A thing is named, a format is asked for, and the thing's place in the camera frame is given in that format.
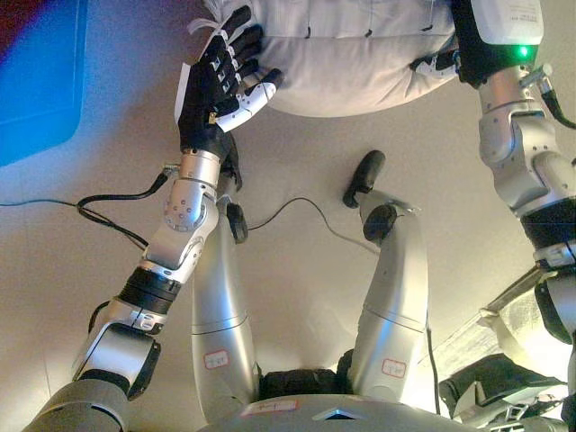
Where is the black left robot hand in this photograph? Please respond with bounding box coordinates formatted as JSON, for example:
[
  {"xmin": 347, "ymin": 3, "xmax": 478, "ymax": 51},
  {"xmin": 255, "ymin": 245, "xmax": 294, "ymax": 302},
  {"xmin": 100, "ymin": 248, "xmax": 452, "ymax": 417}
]
[{"xmin": 176, "ymin": 4, "xmax": 285, "ymax": 158}]

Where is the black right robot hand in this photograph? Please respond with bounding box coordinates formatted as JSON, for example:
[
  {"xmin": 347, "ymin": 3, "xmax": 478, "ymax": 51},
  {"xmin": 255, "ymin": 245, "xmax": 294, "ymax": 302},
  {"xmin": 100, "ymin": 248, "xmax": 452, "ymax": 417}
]
[{"xmin": 409, "ymin": 0, "xmax": 545, "ymax": 89}]

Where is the white fringed pillow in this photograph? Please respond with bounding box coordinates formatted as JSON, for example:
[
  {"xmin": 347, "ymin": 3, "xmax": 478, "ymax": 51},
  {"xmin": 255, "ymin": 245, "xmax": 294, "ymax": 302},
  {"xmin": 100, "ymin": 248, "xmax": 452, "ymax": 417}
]
[{"xmin": 188, "ymin": 0, "xmax": 460, "ymax": 119}]

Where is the blue bin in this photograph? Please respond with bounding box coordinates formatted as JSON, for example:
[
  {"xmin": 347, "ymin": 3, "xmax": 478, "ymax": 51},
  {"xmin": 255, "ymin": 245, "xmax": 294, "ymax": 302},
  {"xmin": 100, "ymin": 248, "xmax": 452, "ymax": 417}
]
[{"xmin": 0, "ymin": 0, "xmax": 89, "ymax": 167}]

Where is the black right robot foot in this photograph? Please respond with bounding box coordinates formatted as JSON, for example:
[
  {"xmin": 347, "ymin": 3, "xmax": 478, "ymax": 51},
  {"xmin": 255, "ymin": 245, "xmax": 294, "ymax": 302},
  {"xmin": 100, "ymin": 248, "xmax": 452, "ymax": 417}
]
[{"xmin": 342, "ymin": 149, "xmax": 387, "ymax": 208}]

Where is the silver left robot leg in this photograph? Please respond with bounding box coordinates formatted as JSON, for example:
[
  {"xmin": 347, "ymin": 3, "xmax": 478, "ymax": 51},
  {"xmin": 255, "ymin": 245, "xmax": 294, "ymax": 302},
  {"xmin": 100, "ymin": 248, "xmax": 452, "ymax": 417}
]
[{"xmin": 191, "ymin": 195, "xmax": 260, "ymax": 406}]

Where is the silver robot leg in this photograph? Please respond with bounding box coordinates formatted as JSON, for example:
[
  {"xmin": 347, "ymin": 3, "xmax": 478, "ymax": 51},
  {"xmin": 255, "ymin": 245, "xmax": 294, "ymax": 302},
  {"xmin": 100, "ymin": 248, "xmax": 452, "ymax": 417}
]
[
  {"xmin": 191, "ymin": 195, "xmax": 260, "ymax": 406},
  {"xmin": 353, "ymin": 188, "xmax": 428, "ymax": 401}
]

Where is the silver right robot leg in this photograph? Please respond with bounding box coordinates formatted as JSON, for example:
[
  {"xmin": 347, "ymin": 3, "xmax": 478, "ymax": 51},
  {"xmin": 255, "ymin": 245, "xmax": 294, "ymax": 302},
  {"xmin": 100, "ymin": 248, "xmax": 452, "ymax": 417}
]
[{"xmin": 353, "ymin": 188, "xmax": 428, "ymax": 401}]

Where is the white patterned bed cloth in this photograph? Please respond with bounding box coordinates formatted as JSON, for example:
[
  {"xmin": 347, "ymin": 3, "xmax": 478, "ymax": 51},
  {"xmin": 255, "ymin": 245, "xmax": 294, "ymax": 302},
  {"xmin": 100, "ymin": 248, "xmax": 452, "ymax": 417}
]
[{"xmin": 418, "ymin": 287, "xmax": 548, "ymax": 365}]

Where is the black bag with buckle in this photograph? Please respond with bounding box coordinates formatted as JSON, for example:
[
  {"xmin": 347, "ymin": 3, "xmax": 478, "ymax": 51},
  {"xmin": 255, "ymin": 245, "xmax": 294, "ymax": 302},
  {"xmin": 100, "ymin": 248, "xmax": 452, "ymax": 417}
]
[{"xmin": 438, "ymin": 353, "xmax": 568, "ymax": 428}]

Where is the grey robot torso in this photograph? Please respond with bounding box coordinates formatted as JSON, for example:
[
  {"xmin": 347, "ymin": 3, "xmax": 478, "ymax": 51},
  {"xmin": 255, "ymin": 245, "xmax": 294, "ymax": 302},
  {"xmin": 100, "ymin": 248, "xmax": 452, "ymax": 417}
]
[{"xmin": 193, "ymin": 349, "xmax": 487, "ymax": 432}]

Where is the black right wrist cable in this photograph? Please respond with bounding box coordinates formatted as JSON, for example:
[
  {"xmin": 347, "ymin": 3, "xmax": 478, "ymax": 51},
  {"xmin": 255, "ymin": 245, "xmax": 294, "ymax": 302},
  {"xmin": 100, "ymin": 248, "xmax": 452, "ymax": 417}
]
[{"xmin": 539, "ymin": 80, "xmax": 576, "ymax": 131}]

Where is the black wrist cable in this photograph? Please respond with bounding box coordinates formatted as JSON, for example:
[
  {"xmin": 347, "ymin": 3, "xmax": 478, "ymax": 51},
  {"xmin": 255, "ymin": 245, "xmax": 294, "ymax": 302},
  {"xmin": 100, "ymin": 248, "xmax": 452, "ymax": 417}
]
[
  {"xmin": 76, "ymin": 164, "xmax": 181, "ymax": 248},
  {"xmin": 539, "ymin": 80, "xmax": 576, "ymax": 131}
]

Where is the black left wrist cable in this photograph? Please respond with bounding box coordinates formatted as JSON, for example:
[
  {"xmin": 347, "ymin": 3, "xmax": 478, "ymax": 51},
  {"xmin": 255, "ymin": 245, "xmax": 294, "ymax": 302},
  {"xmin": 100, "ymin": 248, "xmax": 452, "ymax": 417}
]
[{"xmin": 76, "ymin": 164, "xmax": 181, "ymax": 248}]

